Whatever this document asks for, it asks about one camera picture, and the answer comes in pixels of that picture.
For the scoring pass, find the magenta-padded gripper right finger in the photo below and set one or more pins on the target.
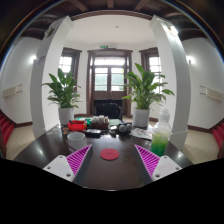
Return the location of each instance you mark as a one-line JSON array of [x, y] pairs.
[[156, 165]]

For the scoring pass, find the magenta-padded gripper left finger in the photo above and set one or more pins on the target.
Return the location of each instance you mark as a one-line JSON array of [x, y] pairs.
[[68, 165]]

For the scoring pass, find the white cup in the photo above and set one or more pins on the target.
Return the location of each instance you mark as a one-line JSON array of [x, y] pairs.
[[76, 139]]

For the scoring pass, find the clear bottle with green drink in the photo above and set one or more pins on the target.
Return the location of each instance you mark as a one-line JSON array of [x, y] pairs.
[[161, 135]]

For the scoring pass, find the paper leaflet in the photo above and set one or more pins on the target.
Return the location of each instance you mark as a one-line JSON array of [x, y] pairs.
[[142, 133]]

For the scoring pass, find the red container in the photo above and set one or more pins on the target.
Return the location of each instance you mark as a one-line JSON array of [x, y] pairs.
[[77, 125]]

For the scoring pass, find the black flat device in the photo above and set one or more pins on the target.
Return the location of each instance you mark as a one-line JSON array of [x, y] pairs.
[[93, 132]]

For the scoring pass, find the flat round red coaster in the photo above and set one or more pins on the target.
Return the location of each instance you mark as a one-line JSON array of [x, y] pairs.
[[109, 154]]

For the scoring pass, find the black round objects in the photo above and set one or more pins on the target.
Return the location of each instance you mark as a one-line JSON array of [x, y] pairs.
[[124, 128]]

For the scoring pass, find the dark tray with white cups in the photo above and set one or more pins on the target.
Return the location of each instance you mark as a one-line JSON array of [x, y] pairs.
[[99, 122]]

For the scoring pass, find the black chair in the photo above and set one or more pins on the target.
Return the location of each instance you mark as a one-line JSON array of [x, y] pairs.
[[108, 110]]

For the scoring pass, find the green plant in white pot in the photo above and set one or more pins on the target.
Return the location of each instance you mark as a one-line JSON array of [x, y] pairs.
[[143, 93], [64, 95]]

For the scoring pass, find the dark wooden double door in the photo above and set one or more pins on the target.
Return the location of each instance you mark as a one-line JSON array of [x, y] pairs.
[[109, 78]]

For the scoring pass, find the green exit sign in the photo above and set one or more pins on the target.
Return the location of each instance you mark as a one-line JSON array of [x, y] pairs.
[[104, 46]]

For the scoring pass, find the wall lamp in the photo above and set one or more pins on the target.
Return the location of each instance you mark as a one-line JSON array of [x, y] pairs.
[[190, 60], [33, 59]]

